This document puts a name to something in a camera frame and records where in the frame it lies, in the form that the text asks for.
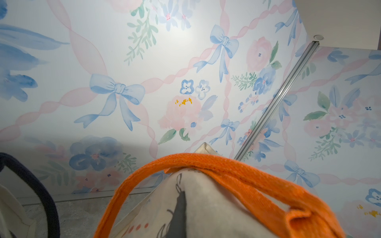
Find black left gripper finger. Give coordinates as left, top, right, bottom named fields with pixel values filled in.
left=166, top=191, right=187, bottom=238

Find canvas bag navy handles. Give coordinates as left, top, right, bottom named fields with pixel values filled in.
left=1, top=153, right=61, bottom=238

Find aluminium corner post right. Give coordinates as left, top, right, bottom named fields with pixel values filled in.
left=234, top=41, right=319, bottom=161

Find canvas bag orange handles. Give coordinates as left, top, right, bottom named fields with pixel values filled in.
left=94, top=149, right=345, bottom=238

